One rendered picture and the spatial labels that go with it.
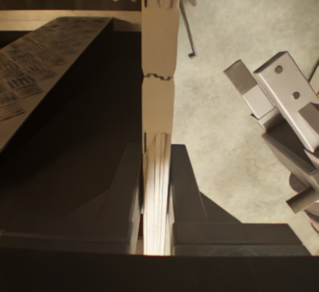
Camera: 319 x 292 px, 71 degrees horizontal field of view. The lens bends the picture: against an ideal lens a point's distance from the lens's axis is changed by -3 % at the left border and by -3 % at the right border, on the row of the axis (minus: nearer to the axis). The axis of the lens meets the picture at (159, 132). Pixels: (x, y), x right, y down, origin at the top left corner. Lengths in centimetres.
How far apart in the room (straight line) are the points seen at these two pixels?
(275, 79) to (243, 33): 91
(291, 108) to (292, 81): 2
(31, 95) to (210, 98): 88
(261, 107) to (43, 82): 33
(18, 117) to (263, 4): 99
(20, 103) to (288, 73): 32
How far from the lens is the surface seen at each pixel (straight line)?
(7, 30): 102
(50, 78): 42
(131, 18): 87
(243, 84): 33
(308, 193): 27
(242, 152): 130
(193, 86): 109
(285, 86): 20
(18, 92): 39
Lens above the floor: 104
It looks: 63 degrees down
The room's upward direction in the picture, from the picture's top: 179 degrees counter-clockwise
